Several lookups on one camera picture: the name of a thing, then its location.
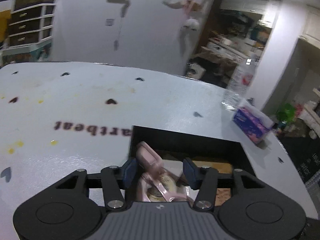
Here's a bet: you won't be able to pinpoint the carved wooden coaster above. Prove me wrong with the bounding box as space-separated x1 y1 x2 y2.
215 188 232 206

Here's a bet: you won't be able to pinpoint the pink scissors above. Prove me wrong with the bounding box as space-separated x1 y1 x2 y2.
136 141 194 204

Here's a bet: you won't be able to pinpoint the black cardboard box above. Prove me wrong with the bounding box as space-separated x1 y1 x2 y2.
126 125 257 205

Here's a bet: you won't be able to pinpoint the white plush toy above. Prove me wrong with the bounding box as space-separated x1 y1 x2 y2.
183 18 200 31

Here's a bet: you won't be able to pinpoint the white cube adapter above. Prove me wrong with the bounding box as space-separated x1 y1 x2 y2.
163 159 183 177

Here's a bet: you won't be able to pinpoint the clear water bottle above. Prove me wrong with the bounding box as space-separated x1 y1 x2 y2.
221 57 257 111

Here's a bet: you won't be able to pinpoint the purple tissue pack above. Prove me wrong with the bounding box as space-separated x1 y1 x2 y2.
232 100 274 145

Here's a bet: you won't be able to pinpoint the white drawer cabinet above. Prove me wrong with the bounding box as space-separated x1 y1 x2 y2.
8 3 55 47

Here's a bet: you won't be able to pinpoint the oval wooden block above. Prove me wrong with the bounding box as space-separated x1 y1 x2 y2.
193 160 233 174

